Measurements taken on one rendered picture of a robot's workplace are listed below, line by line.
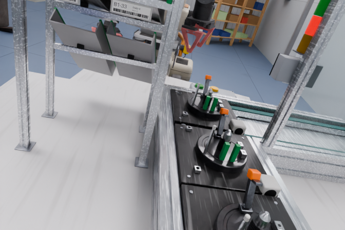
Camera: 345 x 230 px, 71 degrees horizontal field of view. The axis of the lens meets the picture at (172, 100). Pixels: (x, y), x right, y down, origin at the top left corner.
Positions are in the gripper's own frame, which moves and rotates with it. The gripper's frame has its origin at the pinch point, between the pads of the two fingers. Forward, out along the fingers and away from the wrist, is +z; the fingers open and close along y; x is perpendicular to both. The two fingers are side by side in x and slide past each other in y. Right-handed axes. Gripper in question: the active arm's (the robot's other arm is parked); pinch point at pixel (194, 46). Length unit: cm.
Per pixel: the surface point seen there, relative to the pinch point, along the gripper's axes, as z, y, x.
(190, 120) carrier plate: 20.7, -10.2, -7.3
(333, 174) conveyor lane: 31, 9, -57
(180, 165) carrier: 19.9, -31.6, -12.7
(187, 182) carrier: 19.8, -35.8, -16.2
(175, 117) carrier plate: 20.4, -12.2, -2.7
